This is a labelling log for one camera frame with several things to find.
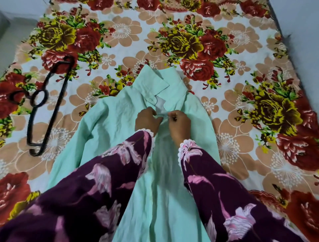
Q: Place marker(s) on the person's left hand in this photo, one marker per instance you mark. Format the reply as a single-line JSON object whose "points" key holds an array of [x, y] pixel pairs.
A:
{"points": [[147, 121]]}

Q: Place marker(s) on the black hanger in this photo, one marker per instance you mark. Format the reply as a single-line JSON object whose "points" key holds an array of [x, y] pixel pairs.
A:
{"points": [[56, 107]]}

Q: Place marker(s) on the floral red and yellow bedsheet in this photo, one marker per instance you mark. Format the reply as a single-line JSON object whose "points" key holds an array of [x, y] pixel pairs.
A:
{"points": [[149, 45]]}

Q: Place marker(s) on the person's right hand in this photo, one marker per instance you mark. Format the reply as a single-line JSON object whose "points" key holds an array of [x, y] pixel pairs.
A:
{"points": [[180, 127]]}

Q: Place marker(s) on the person's right forearm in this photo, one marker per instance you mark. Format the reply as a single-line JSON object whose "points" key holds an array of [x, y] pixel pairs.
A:
{"points": [[229, 199]]}

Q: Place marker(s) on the mint green shirt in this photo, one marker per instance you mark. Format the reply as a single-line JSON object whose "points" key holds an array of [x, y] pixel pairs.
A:
{"points": [[99, 134]]}

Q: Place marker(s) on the person's left forearm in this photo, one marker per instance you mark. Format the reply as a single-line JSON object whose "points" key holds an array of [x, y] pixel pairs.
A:
{"points": [[99, 179]]}

